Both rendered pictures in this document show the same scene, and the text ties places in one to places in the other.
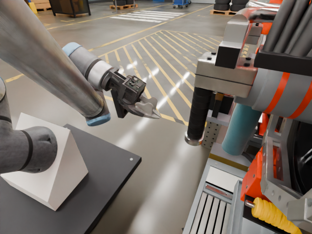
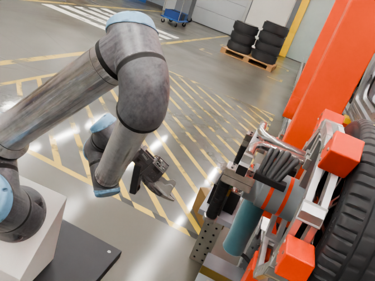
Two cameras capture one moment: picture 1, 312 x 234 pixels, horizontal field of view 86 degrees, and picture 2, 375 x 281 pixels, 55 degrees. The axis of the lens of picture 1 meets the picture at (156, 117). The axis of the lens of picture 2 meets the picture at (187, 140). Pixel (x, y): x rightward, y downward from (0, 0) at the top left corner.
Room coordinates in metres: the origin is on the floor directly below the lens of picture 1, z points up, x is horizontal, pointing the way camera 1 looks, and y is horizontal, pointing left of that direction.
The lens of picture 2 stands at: (-0.59, 0.32, 1.38)
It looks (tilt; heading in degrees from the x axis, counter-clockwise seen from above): 23 degrees down; 344
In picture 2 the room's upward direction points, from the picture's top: 20 degrees clockwise
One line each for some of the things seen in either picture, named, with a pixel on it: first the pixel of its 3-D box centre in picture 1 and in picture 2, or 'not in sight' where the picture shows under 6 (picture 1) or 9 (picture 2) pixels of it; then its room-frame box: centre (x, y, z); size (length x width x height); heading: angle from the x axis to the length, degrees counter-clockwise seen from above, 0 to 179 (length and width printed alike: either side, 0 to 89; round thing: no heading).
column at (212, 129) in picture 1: (214, 124); (211, 228); (0.95, -0.44, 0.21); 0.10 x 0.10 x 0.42; 62
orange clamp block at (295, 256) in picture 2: not in sight; (294, 258); (0.04, -0.24, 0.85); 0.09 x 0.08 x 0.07; 152
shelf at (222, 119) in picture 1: (220, 101); (224, 198); (0.92, -0.43, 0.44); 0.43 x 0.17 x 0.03; 152
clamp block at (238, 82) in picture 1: (224, 72); (239, 176); (0.27, -0.12, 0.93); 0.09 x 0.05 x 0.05; 62
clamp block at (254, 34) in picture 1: (244, 32); (255, 141); (0.57, -0.28, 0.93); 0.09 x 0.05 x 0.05; 62
